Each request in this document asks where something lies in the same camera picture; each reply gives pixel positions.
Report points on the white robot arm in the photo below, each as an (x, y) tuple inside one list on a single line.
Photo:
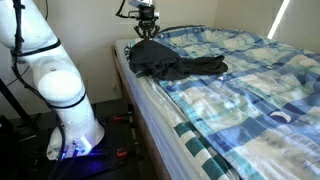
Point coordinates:
[(56, 83)]

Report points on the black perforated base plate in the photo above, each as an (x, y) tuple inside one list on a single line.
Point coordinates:
[(116, 133)]

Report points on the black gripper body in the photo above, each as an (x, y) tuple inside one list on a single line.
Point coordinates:
[(146, 22)]

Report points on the blue plaid duvet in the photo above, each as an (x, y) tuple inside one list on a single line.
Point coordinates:
[(260, 110)]

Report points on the wooden bed frame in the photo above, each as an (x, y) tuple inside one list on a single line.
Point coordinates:
[(140, 123)]

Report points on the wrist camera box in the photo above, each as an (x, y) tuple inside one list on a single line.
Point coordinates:
[(133, 14)]

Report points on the black box on floor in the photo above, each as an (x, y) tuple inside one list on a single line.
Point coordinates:
[(6, 146)]

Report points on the teal white striped sheet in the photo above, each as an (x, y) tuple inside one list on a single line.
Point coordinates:
[(196, 146)]

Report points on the black tripod leg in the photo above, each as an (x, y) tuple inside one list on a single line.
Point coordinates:
[(15, 101)]

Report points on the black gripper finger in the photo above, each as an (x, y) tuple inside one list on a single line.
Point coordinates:
[(141, 32), (152, 32)]

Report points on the white mattress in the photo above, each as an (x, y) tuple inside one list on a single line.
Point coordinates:
[(156, 120)]

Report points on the black dress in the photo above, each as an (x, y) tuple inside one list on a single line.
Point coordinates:
[(166, 63)]

